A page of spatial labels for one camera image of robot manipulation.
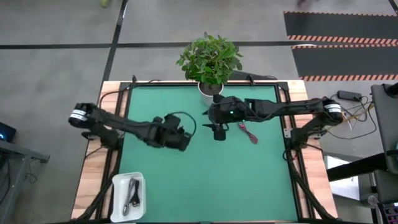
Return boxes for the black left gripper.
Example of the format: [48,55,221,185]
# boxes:
[149,113,193,152]

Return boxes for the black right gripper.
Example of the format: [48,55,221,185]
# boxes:
[202,94,249,142]

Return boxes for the red white braided USB-C cable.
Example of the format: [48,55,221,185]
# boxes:
[238,122,259,145]

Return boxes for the white plant pot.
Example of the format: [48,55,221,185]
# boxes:
[197,81,224,106]

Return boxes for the green table mat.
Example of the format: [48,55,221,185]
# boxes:
[119,85,299,222]

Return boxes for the black stand base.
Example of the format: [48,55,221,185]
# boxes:
[228,70,279,82]

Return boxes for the green leafy plant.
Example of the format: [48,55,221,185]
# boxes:
[175,31,244,86]

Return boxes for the white plastic bin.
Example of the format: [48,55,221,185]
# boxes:
[110,171,147,223]

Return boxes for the black power adapter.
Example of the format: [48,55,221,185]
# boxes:
[337,90,363,101]

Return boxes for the black hazard-striped floor mat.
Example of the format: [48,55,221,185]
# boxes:
[291,44,398,82]
[283,11,398,45]

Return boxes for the black beam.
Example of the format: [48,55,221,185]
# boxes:
[326,152,389,182]

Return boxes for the grey metal desk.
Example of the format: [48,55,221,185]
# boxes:
[0,139,50,224]

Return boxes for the dark monitor with blue light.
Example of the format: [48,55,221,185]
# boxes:
[0,121,17,143]

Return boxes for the grey metal cabinet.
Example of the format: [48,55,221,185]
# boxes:
[370,82,398,175]

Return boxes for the black looped gripper cable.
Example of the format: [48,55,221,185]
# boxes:
[170,111,198,138]

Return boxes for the black aluminium table frame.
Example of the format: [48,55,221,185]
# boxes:
[74,74,338,223]

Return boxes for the black USB-C cable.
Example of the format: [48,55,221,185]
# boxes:
[130,179,141,208]

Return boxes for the grey braided USB-C cable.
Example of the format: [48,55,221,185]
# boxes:
[122,177,137,217]

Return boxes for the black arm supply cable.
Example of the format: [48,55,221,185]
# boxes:
[98,90,122,108]

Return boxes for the tangled floor cables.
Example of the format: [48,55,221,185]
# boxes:
[326,93,378,141]

